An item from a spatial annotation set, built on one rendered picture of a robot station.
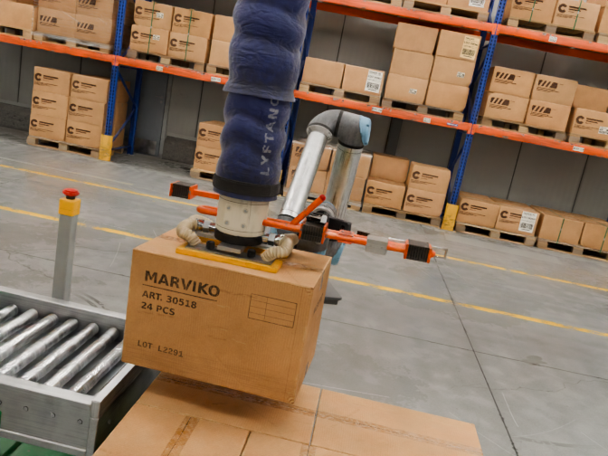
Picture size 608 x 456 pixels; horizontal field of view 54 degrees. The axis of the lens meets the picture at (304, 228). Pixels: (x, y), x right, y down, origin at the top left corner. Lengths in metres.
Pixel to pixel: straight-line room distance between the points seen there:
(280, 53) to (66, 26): 8.41
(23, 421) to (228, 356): 0.67
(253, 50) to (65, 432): 1.33
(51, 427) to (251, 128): 1.13
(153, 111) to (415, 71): 4.62
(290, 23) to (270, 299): 0.84
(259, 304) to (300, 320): 0.14
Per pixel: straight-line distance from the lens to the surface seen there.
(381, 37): 10.47
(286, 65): 1.91
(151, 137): 11.05
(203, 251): 1.98
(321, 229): 1.96
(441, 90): 9.18
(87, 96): 10.09
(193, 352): 2.03
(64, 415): 2.11
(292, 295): 1.87
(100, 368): 2.35
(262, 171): 1.93
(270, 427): 2.12
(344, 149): 2.62
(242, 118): 1.92
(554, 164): 10.92
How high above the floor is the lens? 1.65
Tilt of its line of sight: 13 degrees down
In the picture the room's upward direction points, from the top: 11 degrees clockwise
